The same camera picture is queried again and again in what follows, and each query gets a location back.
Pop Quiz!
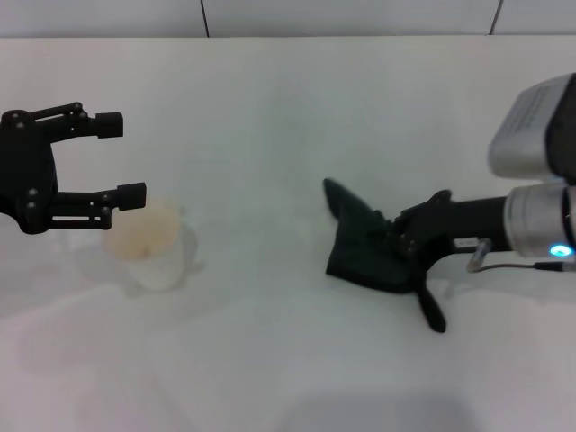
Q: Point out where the dark blue rag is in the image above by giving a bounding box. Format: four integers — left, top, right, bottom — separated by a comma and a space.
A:
322, 177, 448, 335

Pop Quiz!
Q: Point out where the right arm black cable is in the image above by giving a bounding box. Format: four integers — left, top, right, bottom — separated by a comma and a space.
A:
464, 239, 576, 275

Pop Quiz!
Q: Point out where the translucent white plastic cup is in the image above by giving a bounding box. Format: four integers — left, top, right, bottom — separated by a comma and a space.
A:
104, 195, 202, 292

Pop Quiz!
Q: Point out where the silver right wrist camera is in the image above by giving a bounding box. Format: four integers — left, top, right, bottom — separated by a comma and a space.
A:
489, 72, 576, 186

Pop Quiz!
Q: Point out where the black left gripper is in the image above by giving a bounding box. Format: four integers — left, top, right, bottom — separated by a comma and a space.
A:
0, 102, 149, 236

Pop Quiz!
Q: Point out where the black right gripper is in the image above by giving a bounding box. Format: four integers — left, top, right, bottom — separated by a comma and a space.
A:
382, 189, 512, 272

